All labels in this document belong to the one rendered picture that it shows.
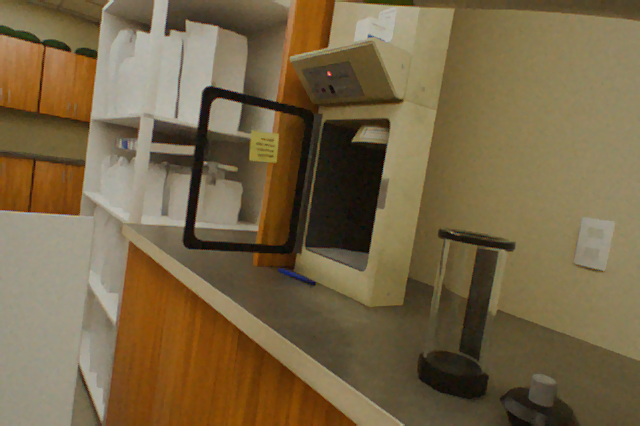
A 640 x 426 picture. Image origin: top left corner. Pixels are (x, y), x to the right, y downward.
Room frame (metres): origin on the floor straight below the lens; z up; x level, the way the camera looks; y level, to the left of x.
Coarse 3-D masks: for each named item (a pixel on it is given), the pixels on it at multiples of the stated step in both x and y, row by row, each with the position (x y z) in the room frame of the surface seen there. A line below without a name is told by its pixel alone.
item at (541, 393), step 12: (540, 384) 0.55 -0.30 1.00; (552, 384) 0.54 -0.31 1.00; (504, 396) 0.57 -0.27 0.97; (516, 396) 0.56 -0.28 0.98; (528, 396) 0.56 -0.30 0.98; (540, 396) 0.54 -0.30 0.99; (552, 396) 0.54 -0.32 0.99; (516, 408) 0.54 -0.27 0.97; (528, 408) 0.53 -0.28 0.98; (540, 408) 0.53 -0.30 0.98; (552, 408) 0.54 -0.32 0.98; (564, 408) 0.55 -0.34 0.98; (516, 420) 0.54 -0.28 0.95; (528, 420) 0.52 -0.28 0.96; (540, 420) 0.52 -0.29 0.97; (552, 420) 0.52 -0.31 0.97; (564, 420) 0.52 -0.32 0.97; (576, 420) 0.53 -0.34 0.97
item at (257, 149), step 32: (256, 96) 1.14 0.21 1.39; (224, 128) 1.11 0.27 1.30; (256, 128) 1.15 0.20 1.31; (288, 128) 1.19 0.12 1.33; (224, 160) 1.11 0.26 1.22; (256, 160) 1.15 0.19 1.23; (288, 160) 1.20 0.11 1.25; (224, 192) 1.12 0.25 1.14; (256, 192) 1.16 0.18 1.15; (288, 192) 1.21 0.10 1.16; (224, 224) 1.12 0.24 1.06; (256, 224) 1.17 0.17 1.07; (288, 224) 1.21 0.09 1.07
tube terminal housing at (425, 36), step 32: (352, 32) 1.17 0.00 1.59; (416, 32) 1.00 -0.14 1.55; (448, 32) 1.06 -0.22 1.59; (416, 64) 1.01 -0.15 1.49; (416, 96) 1.02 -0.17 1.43; (352, 128) 1.28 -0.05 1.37; (416, 128) 1.03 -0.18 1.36; (416, 160) 1.04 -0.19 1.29; (416, 192) 1.05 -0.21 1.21; (384, 224) 1.00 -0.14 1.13; (416, 224) 1.06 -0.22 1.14; (320, 256) 1.16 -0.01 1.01; (384, 256) 1.01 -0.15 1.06; (352, 288) 1.05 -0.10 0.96; (384, 288) 1.02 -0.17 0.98
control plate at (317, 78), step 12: (312, 72) 1.14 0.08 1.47; (324, 72) 1.10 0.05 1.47; (336, 72) 1.07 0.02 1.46; (348, 72) 1.04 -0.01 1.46; (312, 84) 1.17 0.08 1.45; (324, 84) 1.13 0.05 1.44; (336, 84) 1.10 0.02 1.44; (348, 84) 1.07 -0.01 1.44; (324, 96) 1.17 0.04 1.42; (336, 96) 1.13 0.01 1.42; (348, 96) 1.10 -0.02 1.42
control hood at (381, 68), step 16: (336, 48) 1.02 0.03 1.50; (352, 48) 0.98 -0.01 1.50; (368, 48) 0.95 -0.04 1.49; (384, 48) 0.94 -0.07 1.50; (400, 48) 0.98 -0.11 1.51; (304, 64) 1.14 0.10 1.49; (320, 64) 1.10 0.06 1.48; (352, 64) 1.01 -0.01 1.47; (368, 64) 0.98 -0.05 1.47; (384, 64) 0.95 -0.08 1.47; (400, 64) 0.98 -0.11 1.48; (304, 80) 1.19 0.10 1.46; (368, 80) 1.01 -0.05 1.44; (384, 80) 0.97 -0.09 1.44; (400, 80) 0.98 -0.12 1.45; (352, 96) 1.09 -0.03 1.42; (368, 96) 1.04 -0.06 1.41; (384, 96) 1.01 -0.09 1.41; (400, 96) 0.99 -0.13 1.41
